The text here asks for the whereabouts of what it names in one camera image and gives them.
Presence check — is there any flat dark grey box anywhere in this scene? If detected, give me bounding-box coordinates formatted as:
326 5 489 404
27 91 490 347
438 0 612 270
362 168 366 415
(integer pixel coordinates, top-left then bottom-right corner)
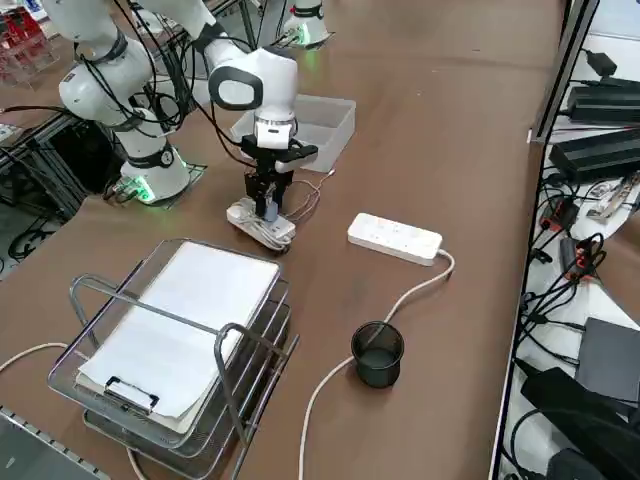
573 316 640 402

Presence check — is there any thick white power strip cable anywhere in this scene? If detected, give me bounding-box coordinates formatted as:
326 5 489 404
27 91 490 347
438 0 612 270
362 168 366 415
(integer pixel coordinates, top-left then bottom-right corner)
298 248 456 480

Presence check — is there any grey metal panel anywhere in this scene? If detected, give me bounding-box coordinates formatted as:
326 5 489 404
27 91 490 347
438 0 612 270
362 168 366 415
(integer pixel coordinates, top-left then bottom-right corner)
0 405 110 480

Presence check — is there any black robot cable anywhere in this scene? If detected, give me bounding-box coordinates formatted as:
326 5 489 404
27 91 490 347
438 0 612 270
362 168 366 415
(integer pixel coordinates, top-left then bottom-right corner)
74 0 261 166

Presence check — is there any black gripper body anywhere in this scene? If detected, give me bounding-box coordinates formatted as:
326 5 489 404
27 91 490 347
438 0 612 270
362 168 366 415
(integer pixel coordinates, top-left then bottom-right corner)
240 133 291 175

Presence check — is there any translucent plastic bin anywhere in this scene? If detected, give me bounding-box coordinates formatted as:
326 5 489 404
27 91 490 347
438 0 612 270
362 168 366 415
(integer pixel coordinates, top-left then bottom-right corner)
229 97 358 174

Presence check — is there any long black power adapter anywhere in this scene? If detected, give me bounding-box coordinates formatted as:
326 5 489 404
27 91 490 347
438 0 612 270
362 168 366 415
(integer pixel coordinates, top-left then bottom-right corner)
548 127 640 185
567 77 640 125

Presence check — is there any black bag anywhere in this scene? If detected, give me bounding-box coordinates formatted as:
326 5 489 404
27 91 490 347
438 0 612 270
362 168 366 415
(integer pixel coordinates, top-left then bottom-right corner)
519 367 640 480

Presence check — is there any silver metal mesh tray stack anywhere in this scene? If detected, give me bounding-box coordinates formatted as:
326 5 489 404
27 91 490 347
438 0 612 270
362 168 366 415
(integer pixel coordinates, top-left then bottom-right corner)
47 238 300 480

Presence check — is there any black mesh pen cup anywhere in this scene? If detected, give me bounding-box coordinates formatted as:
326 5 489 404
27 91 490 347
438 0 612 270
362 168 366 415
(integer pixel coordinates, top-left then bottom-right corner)
350 321 405 389

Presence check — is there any small white cord-wrapped power strip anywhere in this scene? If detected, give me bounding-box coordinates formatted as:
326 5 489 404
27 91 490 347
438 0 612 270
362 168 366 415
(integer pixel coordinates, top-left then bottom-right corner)
226 197 297 255

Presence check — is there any white paper on clipboard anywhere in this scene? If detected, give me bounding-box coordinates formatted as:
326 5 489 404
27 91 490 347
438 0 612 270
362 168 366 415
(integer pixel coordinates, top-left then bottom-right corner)
74 241 281 434

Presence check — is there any clear acrylic rack with red items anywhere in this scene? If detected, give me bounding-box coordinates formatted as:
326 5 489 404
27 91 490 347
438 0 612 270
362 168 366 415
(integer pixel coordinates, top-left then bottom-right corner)
0 9 62 90

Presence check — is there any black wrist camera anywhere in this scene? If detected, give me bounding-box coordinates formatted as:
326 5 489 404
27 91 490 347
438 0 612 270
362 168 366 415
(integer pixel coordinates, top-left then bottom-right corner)
276 141 320 175

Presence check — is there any aluminium frame post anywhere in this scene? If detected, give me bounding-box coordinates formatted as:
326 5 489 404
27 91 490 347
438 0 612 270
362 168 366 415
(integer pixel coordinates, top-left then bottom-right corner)
528 0 601 146

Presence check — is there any thin white charger cable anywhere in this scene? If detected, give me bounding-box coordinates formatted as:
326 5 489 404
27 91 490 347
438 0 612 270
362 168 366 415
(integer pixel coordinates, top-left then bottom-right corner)
283 168 338 222

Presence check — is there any black aluminium frame stand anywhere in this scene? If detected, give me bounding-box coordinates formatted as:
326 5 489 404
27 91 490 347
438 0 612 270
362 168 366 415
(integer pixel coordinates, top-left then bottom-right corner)
0 107 129 224

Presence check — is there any small black power adapter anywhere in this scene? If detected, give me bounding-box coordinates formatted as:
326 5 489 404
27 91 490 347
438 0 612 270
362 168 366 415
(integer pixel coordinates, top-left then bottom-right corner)
584 49 619 80

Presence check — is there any large white power strip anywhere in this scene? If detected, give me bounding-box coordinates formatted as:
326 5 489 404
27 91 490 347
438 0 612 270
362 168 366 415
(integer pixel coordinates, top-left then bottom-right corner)
347 212 444 268

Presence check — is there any white cable under tray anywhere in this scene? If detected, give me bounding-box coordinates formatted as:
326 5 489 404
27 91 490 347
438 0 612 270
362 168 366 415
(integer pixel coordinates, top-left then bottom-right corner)
0 342 147 480

